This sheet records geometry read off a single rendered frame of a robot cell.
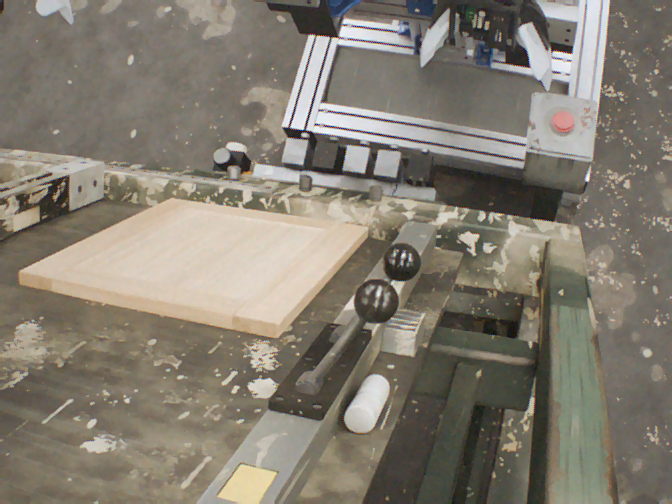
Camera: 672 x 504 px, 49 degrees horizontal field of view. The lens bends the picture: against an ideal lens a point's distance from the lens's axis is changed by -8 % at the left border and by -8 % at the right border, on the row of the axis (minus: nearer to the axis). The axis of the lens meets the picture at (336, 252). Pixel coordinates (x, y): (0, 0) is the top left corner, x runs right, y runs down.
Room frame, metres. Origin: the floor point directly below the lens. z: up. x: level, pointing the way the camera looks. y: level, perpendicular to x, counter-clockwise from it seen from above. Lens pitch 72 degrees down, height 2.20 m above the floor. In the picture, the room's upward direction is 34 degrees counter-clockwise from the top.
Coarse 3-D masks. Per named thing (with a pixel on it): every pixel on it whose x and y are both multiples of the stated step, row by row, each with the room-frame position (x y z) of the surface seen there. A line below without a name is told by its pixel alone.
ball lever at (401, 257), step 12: (384, 252) 0.22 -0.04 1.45; (396, 252) 0.21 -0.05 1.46; (408, 252) 0.20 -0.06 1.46; (384, 264) 0.21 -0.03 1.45; (396, 264) 0.20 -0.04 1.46; (408, 264) 0.19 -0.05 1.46; (420, 264) 0.19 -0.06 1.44; (384, 276) 0.20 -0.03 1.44; (396, 276) 0.19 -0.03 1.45; (408, 276) 0.18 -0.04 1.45; (348, 324) 0.19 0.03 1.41; (336, 336) 0.18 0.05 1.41
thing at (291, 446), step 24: (408, 240) 0.34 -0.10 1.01; (432, 240) 0.34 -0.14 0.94; (408, 288) 0.25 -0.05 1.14; (360, 360) 0.15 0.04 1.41; (360, 384) 0.13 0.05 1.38; (336, 408) 0.11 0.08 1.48; (264, 432) 0.11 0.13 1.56; (288, 432) 0.10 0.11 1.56; (312, 432) 0.09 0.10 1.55; (240, 456) 0.10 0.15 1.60; (264, 456) 0.09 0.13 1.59; (288, 456) 0.08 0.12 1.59; (312, 456) 0.08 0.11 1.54; (216, 480) 0.09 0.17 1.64; (288, 480) 0.06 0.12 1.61
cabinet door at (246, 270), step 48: (96, 240) 0.57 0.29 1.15; (144, 240) 0.54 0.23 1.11; (192, 240) 0.51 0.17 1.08; (240, 240) 0.48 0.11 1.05; (288, 240) 0.45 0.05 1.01; (336, 240) 0.41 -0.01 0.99; (48, 288) 0.47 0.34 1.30; (96, 288) 0.43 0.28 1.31; (144, 288) 0.40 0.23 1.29; (192, 288) 0.38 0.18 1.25; (240, 288) 0.35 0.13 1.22; (288, 288) 0.32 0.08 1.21
